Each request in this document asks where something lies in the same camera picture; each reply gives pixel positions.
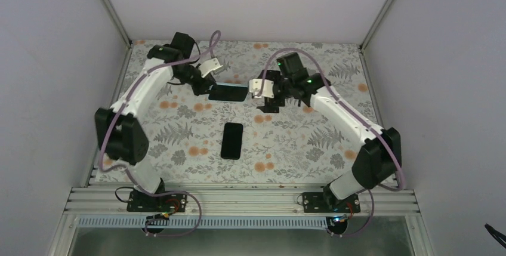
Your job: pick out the right aluminium frame post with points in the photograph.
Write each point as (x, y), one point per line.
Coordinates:
(376, 24)

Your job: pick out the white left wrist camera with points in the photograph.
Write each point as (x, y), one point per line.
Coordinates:
(209, 66)

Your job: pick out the light blue phone case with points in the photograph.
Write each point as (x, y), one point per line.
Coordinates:
(231, 85)

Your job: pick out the black phone on mat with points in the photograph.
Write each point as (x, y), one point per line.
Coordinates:
(231, 145)

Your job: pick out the black object at corner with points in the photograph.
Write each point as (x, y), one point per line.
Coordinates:
(497, 235)

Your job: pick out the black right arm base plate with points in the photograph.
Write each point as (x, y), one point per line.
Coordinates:
(317, 202)

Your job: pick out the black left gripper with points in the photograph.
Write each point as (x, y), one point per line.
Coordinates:
(201, 89)

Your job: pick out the aluminium mounting rail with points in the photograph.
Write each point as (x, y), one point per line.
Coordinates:
(240, 201)

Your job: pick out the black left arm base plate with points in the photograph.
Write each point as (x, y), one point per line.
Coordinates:
(140, 202)

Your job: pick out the slotted grey cable duct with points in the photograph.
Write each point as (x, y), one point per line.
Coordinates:
(206, 222)

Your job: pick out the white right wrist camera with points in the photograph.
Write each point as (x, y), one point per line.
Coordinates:
(261, 88)

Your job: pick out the blue phone with black screen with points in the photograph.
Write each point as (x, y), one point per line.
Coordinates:
(228, 93)

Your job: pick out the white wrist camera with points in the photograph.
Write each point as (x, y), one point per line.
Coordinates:
(261, 88)
(209, 66)

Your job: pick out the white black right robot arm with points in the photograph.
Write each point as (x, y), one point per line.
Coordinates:
(379, 159)

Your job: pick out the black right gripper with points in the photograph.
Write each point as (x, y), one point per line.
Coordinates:
(270, 106)

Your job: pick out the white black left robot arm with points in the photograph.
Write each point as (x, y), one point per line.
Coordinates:
(122, 141)

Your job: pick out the floral patterned table mat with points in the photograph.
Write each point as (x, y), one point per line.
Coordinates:
(295, 146)

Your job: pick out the aluminium frame post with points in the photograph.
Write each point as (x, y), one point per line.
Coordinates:
(117, 22)
(376, 24)

